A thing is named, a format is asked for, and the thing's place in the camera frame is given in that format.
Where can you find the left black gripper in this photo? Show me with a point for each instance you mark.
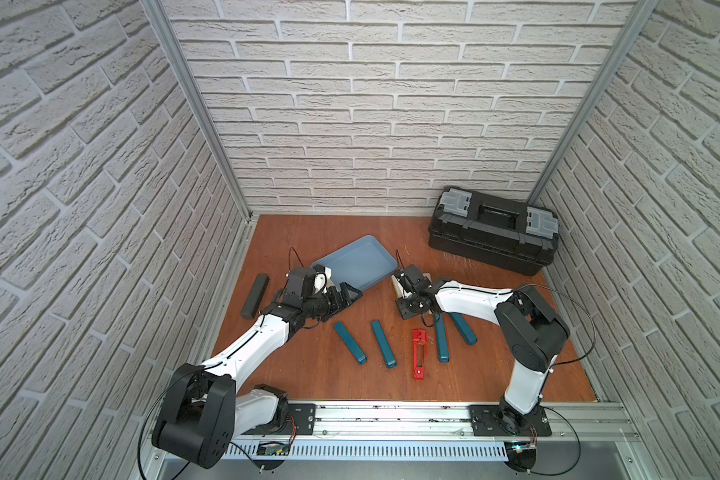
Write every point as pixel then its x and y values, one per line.
pixel 334 300

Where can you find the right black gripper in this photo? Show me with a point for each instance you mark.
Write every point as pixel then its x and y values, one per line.
pixel 402 309

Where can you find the blue plastic storage tray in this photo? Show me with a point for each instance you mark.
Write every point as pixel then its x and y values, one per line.
pixel 361 264

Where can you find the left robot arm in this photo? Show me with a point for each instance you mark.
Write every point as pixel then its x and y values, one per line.
pixel 202 411

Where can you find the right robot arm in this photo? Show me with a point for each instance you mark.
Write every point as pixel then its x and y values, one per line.
pixel 534 332

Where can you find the red pliers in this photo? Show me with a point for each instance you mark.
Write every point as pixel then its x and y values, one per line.
pixel 420 351

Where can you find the teal pliers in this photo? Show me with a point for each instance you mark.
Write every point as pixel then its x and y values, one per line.
pixel 383 343
pixel 351 344
pixel 441 339
pixel 463 328

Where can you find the teal pliers far right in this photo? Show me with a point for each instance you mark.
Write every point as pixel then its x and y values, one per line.
pixel 463 328

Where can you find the teal pliers far left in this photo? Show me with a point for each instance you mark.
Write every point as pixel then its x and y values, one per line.
pixel 351 344

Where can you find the black flat bar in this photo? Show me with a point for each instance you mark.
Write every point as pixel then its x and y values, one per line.
pixel 255 296

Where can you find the black plastic toolbox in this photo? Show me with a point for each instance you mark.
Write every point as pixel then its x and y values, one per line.
pixel 500 232

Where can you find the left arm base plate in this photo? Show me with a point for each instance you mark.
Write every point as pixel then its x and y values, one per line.
pixel 296 418

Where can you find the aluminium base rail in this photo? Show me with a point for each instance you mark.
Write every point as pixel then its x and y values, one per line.
pixel 429 431

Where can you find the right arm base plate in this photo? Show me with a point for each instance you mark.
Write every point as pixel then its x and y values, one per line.
pixel 492 420

